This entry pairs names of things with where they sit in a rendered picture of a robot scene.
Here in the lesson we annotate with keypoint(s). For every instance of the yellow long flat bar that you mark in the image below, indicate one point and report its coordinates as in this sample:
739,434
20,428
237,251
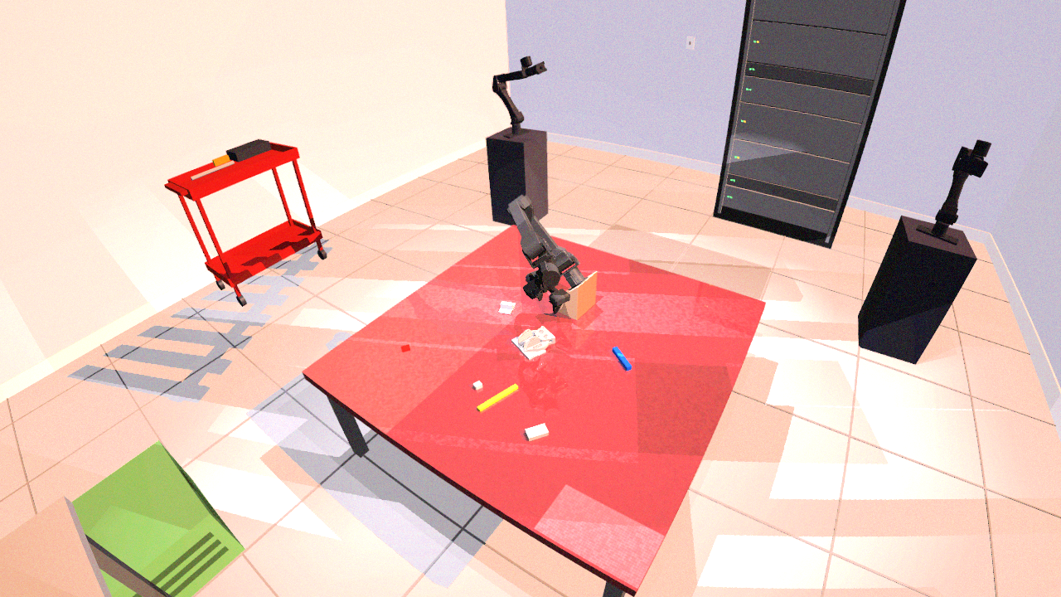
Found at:
495,399

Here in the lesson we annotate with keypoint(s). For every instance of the dark blue flat bar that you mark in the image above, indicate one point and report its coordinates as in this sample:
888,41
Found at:
622,359

